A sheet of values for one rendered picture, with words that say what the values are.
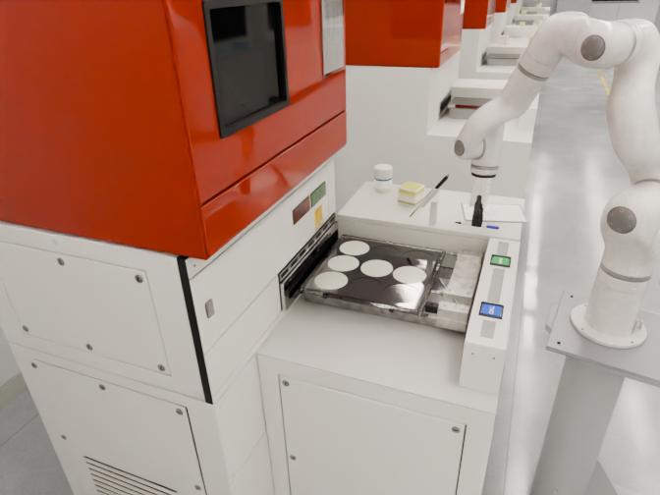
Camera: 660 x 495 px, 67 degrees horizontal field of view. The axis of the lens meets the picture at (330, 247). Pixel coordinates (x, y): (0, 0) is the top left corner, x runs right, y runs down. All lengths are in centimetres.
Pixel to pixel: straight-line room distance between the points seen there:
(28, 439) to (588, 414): 219
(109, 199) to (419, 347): 85
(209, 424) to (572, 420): 106
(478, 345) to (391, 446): 39
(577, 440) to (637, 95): 100
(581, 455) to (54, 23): 174
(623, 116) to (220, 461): 129
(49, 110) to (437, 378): 104
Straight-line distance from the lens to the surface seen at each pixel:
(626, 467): 240
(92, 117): 104
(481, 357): 123
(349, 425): 142
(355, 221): 176
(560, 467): 187
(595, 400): 166
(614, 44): 129
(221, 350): 122
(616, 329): 153
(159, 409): 141
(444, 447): 137
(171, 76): 89
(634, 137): 135
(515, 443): 232
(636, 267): 143
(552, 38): 143
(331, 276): 152
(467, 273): 161
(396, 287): 148
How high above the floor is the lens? 171
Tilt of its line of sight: 29 degrees down
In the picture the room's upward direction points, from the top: 2 degrees counter-clockwise
